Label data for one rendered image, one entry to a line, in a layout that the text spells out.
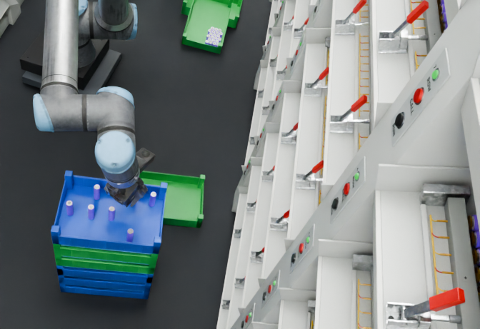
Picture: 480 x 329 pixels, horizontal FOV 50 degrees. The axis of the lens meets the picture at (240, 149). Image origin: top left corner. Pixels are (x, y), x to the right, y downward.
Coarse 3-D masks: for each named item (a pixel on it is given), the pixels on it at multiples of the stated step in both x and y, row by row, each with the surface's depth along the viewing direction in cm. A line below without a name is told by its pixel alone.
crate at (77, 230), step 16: (80, 176) 154; (64, 192) 153; (80, 192) 157; (160, 192) 157; (64, 208) 153; (80, 208) 154; (96, 208) 155; (128, 208) 157; (144, 208) 158; (160, 208) 160; (64, 224) 150; (80, 224) 151; (96, 224) 152; (112, 224) 153; (128, 224) 154; (144, 224) 155; (160, 224) 157; (64, 240) 144; (80, 240) 144; (96, 240) 144; (112, 240) 150; (144, 240) 153; (160, 240) 146
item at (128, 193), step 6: (138, 180) 141; (108, 186) 133; (132, 186) 140; (138, 186) 142; (108, 192) 143; (114, 192) 134; (120, 192) 138; (126, 192) 139; (132, 192) 139; (114, 198) 142; (120, 198) 138; (126, 198) 138; (132, 198) 143; (126, 204) 142
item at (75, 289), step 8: (64, 288) 175; (72, 288) 175; (80, 288) 175; (88, 288) 175; (96, 288) 176; (104, 288) 182; (112, 288) 182; (120, 296) 181; (128, 296) 181; (136, 296) 181; (144, 296) 181
